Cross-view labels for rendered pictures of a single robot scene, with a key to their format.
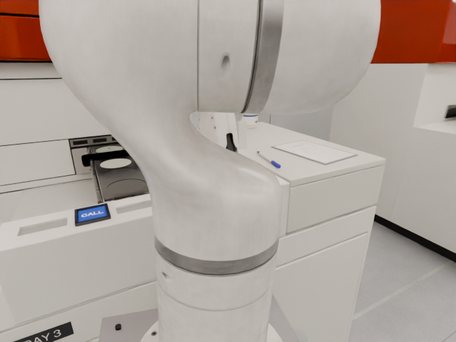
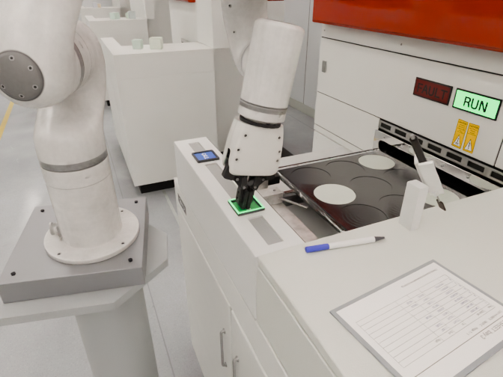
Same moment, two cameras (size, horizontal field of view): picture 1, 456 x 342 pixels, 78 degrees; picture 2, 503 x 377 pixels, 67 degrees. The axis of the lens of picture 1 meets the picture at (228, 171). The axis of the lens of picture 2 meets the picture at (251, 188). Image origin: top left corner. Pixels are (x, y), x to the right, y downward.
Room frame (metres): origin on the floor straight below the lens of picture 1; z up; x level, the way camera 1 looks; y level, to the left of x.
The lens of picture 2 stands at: (0.62, -0.63, 1.35)
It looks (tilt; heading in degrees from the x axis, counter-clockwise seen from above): 29 degrees down; 94
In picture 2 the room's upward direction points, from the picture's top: straight up
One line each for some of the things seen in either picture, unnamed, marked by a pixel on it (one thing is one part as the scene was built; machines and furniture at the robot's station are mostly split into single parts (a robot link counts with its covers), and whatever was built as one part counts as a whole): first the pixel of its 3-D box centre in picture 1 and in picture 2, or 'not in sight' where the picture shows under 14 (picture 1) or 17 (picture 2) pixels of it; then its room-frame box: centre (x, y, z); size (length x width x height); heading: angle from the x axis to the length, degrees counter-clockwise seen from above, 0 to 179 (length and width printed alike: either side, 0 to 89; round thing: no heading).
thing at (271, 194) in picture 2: not in sight; (264, 197); (0.59, 0.16, 0.89); 0.08 x 0.03 x 0.03; 28
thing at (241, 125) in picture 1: (238, 126); (423, 191); (0.87, -0.03, 1.03); 0.06 x 0.04 x 0.13; 28
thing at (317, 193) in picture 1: (271, 160); (477, 304); (0.95, -0.15, 0.89); 0.62 x 0.35 x 0.14; 28
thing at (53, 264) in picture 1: (168, 230); (224, 206); (0.50, 0.12, 0.89); 0.55 x 0.09 x 0.14; 118
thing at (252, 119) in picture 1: (249, 115); not in sight; (1.18, -0.09, 1.01); 0.07 x 0.07 x 0.10
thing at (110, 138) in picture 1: (136, 136); (435, 147); (1.04, 0.35, 0.96); 0.44 x 0.01 x 0.02; 118
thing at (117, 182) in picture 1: (155, 168); (370, 186); (0.86, 0.24, 0.90); 0.34 x 0.34 x 0.01; 28
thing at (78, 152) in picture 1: (138, 153); (427, 170); (1.03, 0.35, 0.89); 0.44 x 0.02 x 0.10; 118
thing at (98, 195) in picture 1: (95, 178); (328, 159); (0.77, 0.39, 0.90); 0.37 x 0.01 x 0.01; 28
